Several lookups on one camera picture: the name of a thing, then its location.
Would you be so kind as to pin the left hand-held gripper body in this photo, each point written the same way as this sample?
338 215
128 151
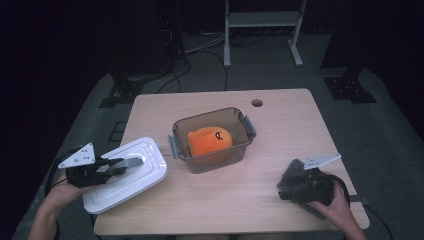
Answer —
85 175

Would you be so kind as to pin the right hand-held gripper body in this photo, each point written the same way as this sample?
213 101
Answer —
315 190

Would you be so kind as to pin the translucent brown storage box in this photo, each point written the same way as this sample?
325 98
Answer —
213 165

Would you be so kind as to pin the orange plush toy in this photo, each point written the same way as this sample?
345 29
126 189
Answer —
210 141

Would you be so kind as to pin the person's left hand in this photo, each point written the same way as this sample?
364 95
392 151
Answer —
65 193

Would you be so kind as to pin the person's right hand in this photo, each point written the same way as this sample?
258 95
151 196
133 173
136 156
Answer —
335 208

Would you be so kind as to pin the black tape strip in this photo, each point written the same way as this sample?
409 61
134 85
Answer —
361 200

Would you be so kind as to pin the black stand base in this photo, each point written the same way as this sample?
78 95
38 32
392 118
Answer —
125 90
348 88

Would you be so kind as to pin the white metal stand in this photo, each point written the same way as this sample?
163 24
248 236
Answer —
261 19

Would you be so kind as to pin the black floor frame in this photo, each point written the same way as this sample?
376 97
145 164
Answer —
117 131

